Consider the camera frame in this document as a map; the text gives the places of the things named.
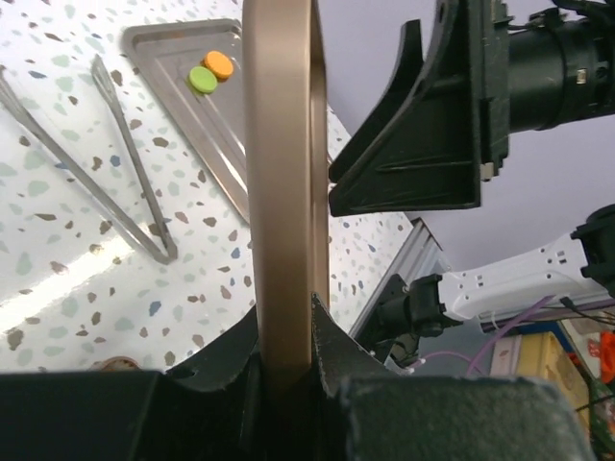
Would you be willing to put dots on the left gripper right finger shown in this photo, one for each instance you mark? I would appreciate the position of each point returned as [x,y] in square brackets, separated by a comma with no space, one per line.
[367,412]

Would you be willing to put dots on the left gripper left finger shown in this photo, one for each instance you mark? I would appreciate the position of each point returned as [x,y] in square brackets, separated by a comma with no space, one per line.
[205,408]

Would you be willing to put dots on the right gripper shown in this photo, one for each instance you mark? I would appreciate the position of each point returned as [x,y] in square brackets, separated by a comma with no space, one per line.
[442,124]

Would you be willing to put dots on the gold tin lid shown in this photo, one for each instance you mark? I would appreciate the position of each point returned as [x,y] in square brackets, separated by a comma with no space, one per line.
[287,177]

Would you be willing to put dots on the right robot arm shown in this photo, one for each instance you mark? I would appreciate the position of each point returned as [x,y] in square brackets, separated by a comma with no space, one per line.
[561,70]

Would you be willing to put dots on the yellow box behind table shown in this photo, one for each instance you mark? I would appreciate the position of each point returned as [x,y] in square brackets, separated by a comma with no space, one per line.
[540,355]

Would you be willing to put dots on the orange round cookie top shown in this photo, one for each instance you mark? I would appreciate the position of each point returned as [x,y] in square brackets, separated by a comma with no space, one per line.
[219,64]

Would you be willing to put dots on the silver metal tray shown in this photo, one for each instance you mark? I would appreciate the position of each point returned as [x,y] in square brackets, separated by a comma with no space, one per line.
[212,124]

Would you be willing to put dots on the aluminium front rail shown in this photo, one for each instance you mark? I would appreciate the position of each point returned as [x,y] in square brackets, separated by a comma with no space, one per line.
[419,256]

